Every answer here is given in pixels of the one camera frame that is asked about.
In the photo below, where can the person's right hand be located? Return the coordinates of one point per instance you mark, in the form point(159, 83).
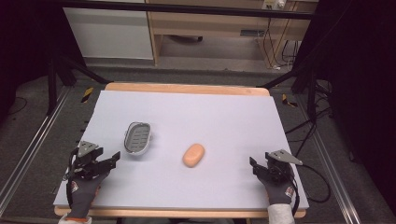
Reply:
point(278, 193)

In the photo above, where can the black metal stand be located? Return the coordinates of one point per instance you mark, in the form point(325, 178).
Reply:
point(302, 77)
point(59, 74)

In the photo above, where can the white power strip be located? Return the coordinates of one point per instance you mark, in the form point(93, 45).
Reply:
point(274, 3)

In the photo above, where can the orange bread roll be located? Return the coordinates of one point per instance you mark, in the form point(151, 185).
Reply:
point(193, 155)

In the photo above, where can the wooden table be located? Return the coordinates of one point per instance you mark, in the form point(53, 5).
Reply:
point(186, 88)

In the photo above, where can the white cabinet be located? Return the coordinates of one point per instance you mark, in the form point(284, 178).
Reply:
point(109, 31)

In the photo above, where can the black frame bar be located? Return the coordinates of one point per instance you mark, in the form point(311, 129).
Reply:
point(186, 8)

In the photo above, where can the person's left hand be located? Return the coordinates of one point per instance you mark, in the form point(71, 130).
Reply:
point(84, 194)

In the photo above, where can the metal floor rail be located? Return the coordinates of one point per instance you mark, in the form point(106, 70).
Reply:
point(31, 146)
point(333, 174)

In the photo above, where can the grey soap dish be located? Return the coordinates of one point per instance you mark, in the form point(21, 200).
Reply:
point(137, 139)

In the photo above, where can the wooden desk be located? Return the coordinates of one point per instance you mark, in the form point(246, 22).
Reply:
point(211, 21)

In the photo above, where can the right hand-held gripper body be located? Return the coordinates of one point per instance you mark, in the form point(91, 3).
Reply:
point(280, 166)

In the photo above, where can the yellow black floor marker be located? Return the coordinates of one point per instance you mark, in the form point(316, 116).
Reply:
point(87, 94)
point(288, 100)

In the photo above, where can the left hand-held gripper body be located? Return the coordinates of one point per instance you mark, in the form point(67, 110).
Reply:
point(85, 158)

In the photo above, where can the white table mat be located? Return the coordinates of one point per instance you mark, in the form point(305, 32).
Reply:
point(193, 118)

